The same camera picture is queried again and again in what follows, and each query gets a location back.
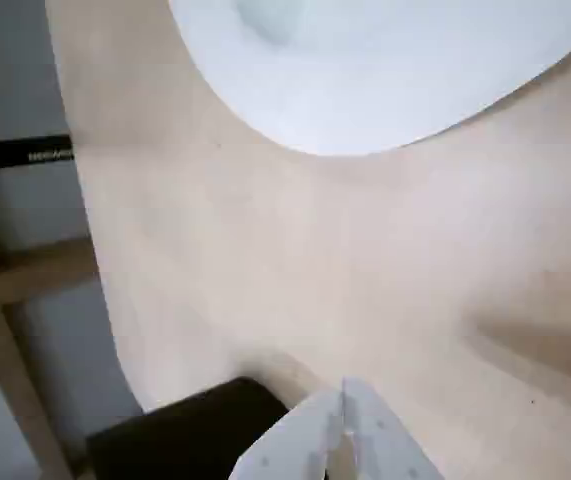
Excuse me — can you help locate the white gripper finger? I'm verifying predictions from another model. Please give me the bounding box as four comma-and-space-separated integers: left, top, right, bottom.
342, 375, 439, 480
232, 383, 345, 480

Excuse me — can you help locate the white round plate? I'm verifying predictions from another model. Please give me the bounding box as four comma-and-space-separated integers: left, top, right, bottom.
167, 0, 571, 157

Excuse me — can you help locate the black bar with white lettering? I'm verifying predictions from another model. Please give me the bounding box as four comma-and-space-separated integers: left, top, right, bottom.
0, 133, 75, 174

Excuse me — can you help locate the wooden frame partition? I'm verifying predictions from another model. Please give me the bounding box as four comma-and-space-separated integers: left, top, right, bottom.
0, 219, 99, 480

